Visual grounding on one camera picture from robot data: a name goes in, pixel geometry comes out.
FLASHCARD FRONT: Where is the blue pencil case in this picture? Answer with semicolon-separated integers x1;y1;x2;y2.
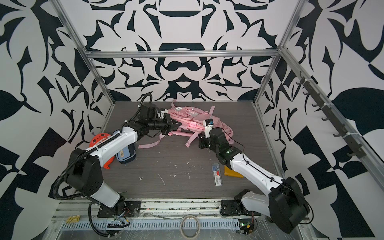
116;144;136;164

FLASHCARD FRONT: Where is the roll of clear tape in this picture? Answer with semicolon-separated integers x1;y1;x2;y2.
180;215;201;240

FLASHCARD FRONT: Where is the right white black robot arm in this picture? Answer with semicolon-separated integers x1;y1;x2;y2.
198;128;314;234

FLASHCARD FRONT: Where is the yellow tape piece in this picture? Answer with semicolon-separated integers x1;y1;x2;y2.
66;215;81;224

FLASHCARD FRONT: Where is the clear pen refill box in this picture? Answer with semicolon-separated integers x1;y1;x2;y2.
212;164;222;187

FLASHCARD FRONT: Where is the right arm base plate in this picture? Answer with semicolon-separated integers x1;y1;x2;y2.
220;200;252;217

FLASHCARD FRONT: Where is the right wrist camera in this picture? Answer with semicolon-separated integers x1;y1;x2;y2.
203;119;214;139

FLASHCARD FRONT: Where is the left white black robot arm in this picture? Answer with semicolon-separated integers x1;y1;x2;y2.
52;101;181;212

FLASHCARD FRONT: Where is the red monster plush toy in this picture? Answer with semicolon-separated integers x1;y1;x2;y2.
88;132;116;170

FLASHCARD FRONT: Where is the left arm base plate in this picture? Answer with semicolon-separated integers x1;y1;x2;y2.
97;201;142;218

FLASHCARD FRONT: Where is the pink student backpack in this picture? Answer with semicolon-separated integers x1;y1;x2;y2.
139;104;234;149

